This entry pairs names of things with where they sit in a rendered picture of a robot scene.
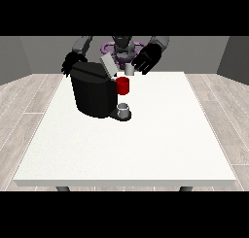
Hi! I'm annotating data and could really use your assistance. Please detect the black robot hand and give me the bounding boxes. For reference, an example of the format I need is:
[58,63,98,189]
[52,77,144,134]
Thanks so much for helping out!
[130,43,162,76]
[60,51,89,79]

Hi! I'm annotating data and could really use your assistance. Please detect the small grey coffee pod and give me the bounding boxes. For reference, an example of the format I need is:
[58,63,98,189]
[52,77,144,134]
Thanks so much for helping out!
[124,63,135,77]

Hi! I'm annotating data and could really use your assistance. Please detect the red pod holder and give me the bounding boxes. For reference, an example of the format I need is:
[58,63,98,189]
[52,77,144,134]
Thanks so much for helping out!
[116,76,130,96]

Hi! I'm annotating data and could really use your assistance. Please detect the black coffee machine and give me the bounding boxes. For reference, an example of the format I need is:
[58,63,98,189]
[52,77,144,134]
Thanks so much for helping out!
[69,61,132,121]

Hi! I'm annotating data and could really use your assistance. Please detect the pale grey machine lid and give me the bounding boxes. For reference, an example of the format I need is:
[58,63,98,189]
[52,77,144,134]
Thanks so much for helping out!
[99,52,119,78]

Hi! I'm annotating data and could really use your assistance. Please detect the grey robot trunk purple rings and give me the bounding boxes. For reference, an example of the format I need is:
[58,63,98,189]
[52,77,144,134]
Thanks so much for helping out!
[100,36,146,70]

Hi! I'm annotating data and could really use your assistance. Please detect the small grey cup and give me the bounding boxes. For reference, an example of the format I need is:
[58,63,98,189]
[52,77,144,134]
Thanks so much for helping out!
[117,102,130,119]

